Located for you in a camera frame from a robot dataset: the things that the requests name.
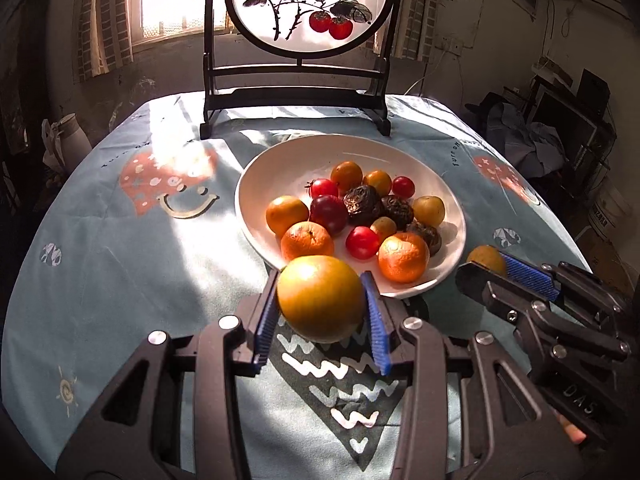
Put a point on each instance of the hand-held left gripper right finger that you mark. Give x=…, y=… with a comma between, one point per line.
x=377, y=325

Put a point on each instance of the bright window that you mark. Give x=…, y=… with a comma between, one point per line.
x=175, y=0

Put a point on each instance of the yellow-brown pear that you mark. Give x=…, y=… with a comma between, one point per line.
x=320, y=297

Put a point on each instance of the dark cluttered shelf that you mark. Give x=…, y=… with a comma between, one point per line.
x=575, y=115

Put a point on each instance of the pile of grey-blue clothes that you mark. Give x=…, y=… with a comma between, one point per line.
x=535, y=145

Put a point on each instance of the tan longan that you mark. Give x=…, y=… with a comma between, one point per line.
x=383, y=227

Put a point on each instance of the yellow plum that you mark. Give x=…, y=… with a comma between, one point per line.
x=487, y=258
x=377, y=181
x=429, y=210

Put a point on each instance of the dark red plum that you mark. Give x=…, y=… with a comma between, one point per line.
x=328, y=214

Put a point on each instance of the yellow-green plum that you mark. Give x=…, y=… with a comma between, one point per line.
x=286, y=214

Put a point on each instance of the round painted screen on stand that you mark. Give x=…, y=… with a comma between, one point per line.
x=260, y=30

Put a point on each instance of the dark passion fruit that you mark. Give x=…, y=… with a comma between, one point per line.
x=397, y=211
x=362, y=203
x=426, y=237

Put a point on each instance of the red cherry tomato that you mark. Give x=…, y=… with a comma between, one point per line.
x=324, y=188
x=362, y=242
x=402, y=186

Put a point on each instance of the light blue printed tablecloth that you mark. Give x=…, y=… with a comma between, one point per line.
x=100, y=285

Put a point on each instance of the white plastic bucket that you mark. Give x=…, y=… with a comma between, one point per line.
x=607, y=205

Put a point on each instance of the mandarin orange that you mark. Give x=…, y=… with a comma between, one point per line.
x=404, y=257
x=307, y=241

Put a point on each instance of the checked curtain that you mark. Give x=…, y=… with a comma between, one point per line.
x=102, y=25
x=417, y=15

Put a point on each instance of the orange-yellow plum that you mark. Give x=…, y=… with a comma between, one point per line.
x=346, y=176

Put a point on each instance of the white ceramic plate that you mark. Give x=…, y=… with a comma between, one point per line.
x=300, y=160

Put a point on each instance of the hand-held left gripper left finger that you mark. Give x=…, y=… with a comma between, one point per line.
x=265, y=320

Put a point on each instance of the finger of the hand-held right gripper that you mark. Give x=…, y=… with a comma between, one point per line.
x=530, y=275
x=485, y=285

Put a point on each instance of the person's right hand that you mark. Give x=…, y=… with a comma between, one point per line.
x=571, y=431

